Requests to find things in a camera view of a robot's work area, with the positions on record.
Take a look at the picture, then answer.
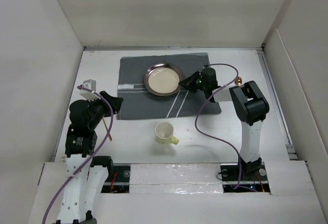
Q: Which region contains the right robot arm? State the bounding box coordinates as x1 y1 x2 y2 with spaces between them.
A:
179 64 270 182

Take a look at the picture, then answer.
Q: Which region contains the copper spoon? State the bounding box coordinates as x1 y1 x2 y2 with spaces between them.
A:
235 76 242 85

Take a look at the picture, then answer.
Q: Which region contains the yellow green mug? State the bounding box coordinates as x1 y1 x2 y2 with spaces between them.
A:
155 122 179 145

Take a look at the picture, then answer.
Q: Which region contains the grey striped placemat cloth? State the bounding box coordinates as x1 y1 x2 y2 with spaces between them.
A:
116 53 210 120

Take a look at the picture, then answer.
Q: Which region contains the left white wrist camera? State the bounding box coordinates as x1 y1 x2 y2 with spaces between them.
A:
79 79 98 101

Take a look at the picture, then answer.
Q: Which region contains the brown rimmed white plate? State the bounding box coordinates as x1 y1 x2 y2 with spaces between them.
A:
143 63 185 97

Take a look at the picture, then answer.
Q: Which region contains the copper fork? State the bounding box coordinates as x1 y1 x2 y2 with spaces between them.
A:
102 118 112 141

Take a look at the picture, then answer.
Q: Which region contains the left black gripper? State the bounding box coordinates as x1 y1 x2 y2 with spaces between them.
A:
87 90 122 129

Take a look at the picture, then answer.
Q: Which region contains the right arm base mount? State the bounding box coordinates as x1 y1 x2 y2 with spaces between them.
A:
216 164 271 193

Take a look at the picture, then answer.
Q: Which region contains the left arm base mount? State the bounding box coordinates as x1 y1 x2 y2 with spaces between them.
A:
101 164 131 194

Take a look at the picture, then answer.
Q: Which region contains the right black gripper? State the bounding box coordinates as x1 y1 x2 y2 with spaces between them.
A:
178 70 208 93

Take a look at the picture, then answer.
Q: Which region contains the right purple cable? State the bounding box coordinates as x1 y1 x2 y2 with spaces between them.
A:
195 64 257 193

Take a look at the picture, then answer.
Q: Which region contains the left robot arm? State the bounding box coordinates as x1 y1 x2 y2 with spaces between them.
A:
55 87 124 223

